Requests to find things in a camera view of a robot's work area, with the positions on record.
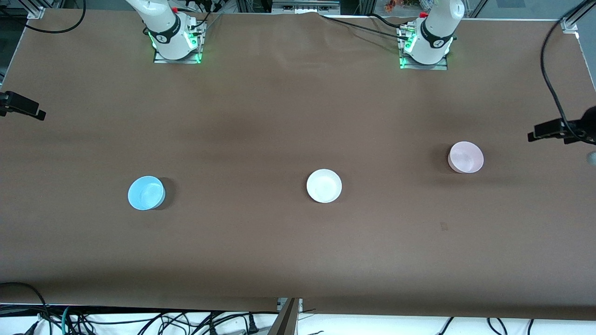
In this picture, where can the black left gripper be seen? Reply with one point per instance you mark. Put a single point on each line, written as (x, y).
(579, 127)

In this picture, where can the pink bowl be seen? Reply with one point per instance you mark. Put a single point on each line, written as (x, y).
(465, 158)

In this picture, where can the blue bowl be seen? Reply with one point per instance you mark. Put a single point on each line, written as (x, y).
(145, 193)

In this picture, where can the white bowl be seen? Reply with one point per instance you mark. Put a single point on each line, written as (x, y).
(324, 186)

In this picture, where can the colourful floral object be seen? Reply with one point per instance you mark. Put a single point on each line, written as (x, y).
(396, 5)

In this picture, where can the brown table cover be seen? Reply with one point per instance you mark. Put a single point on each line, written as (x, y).
(279, 116)

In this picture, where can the grey power strip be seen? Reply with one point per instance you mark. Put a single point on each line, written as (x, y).
(305, 7)

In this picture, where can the black power plug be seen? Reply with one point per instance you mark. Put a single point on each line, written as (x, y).
(253, 324)

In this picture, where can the aluminium profile beam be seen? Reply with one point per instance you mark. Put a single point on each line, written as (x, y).
(288, 321)

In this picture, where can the aluminium frame post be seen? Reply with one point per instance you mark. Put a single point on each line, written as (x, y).
(36, 11)
(570, 23)

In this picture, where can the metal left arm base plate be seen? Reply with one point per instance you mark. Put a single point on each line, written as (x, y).
(437, 67)

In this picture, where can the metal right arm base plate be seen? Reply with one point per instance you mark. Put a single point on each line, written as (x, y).
(177, 61)

